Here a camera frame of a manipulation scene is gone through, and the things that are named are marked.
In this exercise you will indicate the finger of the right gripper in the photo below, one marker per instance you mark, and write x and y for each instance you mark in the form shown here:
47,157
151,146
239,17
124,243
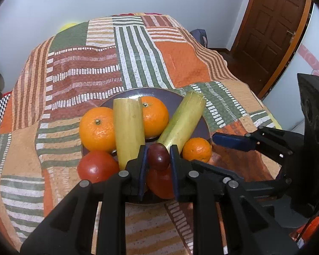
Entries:
238,187
236,142

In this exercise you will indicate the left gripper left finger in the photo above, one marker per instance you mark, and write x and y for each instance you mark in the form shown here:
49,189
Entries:
69,227

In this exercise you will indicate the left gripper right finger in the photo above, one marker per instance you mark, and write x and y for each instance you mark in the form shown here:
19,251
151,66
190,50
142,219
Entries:
224,224

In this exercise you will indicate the small orange tangerine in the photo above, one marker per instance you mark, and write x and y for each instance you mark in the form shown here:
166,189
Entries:
197,148

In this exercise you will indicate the yellow sugarcane piece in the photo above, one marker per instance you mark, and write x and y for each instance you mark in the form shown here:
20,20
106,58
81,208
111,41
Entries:
128,128
184,121

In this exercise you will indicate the red tomato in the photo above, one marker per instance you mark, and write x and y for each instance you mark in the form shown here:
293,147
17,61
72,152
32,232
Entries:
97,166
160,183

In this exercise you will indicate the dark red grape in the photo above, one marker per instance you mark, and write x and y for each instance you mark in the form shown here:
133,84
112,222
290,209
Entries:
158,157

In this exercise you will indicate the patchwork striped bedspread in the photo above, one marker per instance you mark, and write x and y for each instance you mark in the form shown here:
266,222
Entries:
79,69

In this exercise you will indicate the right orange on plate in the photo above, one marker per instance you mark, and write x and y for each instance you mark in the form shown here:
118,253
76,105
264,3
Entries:
155,116

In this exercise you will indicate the orange on plate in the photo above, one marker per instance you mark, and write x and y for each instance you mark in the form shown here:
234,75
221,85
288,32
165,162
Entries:
96,130
155,116

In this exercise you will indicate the left orange on plate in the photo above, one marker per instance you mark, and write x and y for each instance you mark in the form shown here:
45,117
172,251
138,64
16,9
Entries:
96,130

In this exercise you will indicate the blue bag beside bed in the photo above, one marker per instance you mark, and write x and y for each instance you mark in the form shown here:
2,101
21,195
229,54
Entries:
200,36

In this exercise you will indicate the brown wooden door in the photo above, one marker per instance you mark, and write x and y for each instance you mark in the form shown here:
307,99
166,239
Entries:
266,39

